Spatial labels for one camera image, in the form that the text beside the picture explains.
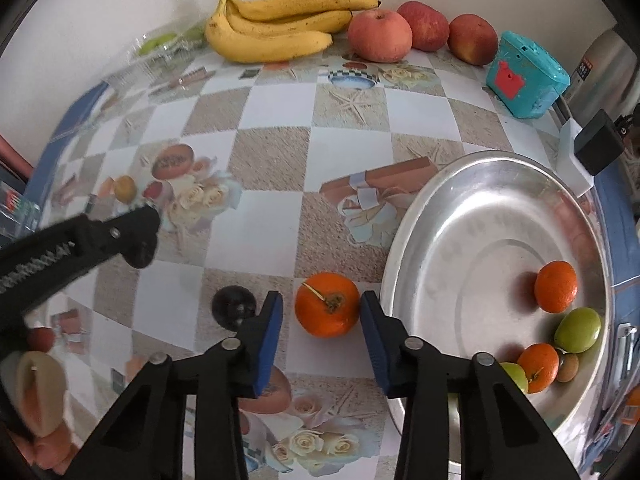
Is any small brown longan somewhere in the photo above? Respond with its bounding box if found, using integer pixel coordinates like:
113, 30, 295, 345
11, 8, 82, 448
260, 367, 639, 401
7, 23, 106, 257
113, 176, 137, 205
555, 353, 579, 384

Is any small green fruit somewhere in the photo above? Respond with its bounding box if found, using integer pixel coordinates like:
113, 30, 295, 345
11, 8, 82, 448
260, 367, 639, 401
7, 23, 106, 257
500, 362, 529, 394

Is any dark plum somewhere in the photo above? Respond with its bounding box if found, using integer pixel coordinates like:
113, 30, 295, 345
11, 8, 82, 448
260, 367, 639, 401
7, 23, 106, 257
210, 285, 257, 332

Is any large green fruit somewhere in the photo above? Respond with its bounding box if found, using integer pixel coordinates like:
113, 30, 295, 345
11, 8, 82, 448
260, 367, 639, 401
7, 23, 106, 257
554, 308, 602, 354

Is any orange tangerine front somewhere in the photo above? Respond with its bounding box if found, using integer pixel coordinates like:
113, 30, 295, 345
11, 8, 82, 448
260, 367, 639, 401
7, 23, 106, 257
534, 260, 578, 313

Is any orange tangerine with stem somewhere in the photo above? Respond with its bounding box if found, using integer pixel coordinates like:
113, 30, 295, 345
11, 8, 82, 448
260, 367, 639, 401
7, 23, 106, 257
294, 272, 360, 338

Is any clear bag of green fruits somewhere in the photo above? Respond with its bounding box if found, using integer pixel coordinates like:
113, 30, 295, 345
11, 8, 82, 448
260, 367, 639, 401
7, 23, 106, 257
105, 21, 205, 78

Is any large steel basin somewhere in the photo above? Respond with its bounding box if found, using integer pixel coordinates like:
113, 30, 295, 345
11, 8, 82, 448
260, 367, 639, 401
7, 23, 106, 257
380, 151, 612, 462

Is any yellow banana bunch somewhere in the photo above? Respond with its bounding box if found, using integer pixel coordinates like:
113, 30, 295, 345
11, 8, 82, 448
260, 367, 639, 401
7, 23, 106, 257
204, 0, 380, 64

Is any black charger on white base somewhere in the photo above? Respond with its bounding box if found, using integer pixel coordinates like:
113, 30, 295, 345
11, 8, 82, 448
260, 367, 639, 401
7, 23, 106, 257
555, 110, 624, 197

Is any pale pink apple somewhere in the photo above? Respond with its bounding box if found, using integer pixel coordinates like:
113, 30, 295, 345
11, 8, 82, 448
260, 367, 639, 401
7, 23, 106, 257
347, 9, 412, 63

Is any red apple middle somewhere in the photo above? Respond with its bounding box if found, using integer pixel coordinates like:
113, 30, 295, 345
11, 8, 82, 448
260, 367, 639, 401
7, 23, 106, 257
397, 1, 449, 52

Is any red apple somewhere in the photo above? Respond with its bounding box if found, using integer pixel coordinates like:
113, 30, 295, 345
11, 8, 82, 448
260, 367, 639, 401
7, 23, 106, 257
397, 1, 449, 52
448, 14, 499, 66

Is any teal plastic box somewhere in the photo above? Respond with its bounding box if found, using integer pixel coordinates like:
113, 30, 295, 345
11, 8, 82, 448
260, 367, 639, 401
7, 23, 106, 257
486, 30, 570, 119

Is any steel thermos jug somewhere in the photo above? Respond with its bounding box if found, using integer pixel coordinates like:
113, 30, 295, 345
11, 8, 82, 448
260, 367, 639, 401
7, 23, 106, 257
563, 24, 639, 126

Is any red apple right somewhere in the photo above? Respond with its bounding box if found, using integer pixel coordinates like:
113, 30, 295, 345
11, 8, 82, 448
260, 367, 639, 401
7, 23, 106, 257
448, 14, 499, 66

